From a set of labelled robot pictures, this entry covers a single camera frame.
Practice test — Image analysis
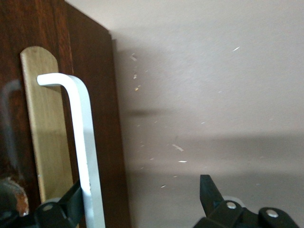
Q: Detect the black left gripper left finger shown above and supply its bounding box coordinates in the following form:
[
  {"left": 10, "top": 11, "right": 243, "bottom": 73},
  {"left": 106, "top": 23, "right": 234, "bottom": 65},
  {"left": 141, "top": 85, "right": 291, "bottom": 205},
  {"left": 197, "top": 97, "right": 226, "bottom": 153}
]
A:
[{"left": 34, "top": 180, "right": 86, "bottom": 228}]

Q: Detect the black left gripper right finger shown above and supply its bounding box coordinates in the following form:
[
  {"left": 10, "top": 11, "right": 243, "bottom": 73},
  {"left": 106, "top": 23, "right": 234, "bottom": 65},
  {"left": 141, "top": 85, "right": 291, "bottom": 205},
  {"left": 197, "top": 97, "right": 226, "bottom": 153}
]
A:
[{"left": 192, "top": 174, "right": 300, "bottom": 228}]

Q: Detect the white metal drawer handle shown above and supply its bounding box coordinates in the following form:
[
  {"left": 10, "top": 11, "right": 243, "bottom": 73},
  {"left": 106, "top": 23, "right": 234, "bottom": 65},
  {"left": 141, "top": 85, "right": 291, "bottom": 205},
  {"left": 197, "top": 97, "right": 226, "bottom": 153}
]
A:
[{"left": 37, "top": 73, "right": 106, "bottom": 228}]

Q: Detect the light wood drawer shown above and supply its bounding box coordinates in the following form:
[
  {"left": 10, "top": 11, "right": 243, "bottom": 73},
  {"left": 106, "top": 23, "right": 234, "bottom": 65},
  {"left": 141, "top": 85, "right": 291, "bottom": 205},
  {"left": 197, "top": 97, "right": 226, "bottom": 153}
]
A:
[{"left": 0, "top": 0, "right": 119, "bottom": 228}]

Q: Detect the brown paper table cover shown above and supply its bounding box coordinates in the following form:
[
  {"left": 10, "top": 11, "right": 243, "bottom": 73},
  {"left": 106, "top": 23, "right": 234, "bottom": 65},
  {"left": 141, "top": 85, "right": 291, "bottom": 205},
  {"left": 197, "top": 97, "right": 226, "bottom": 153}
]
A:
[{"left": 64, "top": 0, "right": 304, "bottom": 228}]

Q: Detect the brass handle backplate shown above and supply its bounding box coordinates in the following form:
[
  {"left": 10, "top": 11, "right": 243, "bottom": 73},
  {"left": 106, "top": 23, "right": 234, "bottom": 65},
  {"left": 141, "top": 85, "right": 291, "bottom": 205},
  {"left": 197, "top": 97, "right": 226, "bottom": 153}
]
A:
[{"left": 20, "top": 46, "right": 74, "bottom": 204}]

